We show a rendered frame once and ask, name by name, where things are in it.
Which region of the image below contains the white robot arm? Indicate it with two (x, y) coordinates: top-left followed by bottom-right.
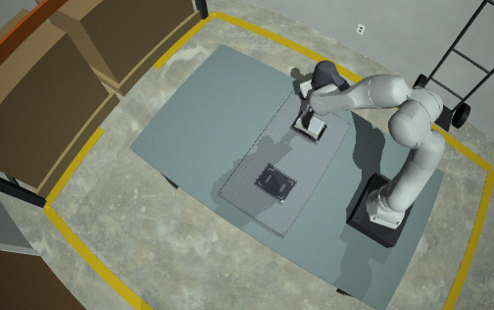
(299, 60), (446, 230)

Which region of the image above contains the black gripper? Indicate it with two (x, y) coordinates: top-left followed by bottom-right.
(303, 107), (315, 129)

